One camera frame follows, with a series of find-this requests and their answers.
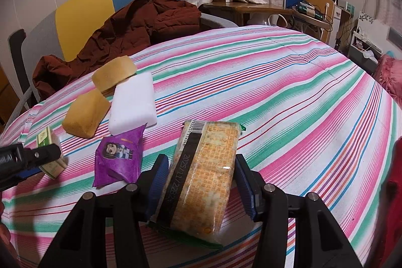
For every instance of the white sponge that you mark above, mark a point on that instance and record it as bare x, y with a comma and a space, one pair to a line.
133, 104

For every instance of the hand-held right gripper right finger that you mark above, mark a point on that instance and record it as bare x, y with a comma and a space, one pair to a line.
245, 188

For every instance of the grey yellow blue chair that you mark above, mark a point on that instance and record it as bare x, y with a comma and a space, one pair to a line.
84, 4

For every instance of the purple snack packet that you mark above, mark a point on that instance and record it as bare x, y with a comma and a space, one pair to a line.
119, 158

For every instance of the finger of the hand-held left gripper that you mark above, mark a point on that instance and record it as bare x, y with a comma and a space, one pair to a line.
28, 172
40, 155

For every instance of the yellow sponge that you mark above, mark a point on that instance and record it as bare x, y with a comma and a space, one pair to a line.
84, 114
113, 71

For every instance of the brown jacket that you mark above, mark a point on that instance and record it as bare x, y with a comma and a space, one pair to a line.
125, 29

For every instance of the beige and green carton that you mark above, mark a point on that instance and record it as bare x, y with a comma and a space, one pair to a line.
47, 137

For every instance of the striped blanket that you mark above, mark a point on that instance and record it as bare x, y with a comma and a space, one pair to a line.
282, 98

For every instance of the wooden side table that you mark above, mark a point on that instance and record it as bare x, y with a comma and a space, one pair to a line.
245, 6

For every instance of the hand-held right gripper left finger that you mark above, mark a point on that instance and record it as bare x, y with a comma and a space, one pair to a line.
158, 178

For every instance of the red garment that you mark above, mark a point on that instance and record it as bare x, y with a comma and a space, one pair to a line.
391, 208

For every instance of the cracker packet with green edge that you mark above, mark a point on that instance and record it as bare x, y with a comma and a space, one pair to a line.
204, 177

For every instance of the grey storage cabinet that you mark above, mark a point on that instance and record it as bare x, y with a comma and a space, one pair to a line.
361, 54

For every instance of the pink quilted blanket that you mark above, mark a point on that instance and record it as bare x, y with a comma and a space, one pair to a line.
391, 76

